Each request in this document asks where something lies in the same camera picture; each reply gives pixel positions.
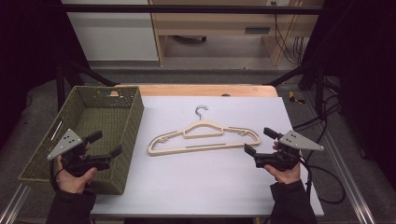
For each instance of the white cabinet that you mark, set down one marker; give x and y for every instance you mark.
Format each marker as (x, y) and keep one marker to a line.
(115, 37)

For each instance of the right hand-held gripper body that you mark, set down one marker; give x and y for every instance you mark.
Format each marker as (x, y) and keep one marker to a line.
(295, 141)

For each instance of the person's right hand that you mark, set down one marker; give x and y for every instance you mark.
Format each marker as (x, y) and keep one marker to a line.
(288, 176)

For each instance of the person's left hand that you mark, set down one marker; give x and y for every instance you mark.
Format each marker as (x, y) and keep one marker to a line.
(73, 183)

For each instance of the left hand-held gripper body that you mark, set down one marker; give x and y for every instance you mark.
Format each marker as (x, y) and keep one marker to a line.
(67, 143)

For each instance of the aluminium rail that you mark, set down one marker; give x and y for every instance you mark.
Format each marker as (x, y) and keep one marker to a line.
(14, 203)
(348, 174)

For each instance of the black horizontal frame bar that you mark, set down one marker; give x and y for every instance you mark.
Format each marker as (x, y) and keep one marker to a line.
(186, 9)

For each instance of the yellow black tool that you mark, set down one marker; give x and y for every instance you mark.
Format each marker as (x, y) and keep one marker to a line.
(293, 98)

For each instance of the black metal stand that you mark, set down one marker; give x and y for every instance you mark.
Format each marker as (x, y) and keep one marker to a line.
(319, 87)
(60, 84)

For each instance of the white table sheet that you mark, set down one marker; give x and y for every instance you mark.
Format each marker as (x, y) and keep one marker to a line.
(202, 186)

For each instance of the black curtain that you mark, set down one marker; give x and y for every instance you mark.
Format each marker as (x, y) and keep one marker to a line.
(28, 46)
(367, 62)

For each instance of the green woven basket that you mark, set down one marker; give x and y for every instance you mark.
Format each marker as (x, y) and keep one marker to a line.
(102, 124)

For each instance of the beige clothes hanger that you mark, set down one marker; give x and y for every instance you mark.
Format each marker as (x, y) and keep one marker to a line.
(236, 144)

